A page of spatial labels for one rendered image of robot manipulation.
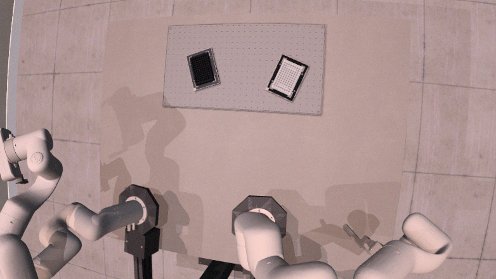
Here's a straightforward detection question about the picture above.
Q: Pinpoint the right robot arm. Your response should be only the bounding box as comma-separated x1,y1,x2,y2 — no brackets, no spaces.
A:
234,208,453,279

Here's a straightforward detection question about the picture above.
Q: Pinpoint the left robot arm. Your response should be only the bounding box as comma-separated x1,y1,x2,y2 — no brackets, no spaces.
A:
0,129,148,279

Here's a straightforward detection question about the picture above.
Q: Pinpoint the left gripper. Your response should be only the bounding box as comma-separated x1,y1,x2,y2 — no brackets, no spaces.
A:
0,127,28,184

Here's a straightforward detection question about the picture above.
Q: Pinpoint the black rectangular frame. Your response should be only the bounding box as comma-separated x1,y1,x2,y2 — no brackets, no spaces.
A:
266,54,309,102

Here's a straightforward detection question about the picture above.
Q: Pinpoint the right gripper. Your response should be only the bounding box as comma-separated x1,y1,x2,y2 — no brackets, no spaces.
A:
343,224,384,255

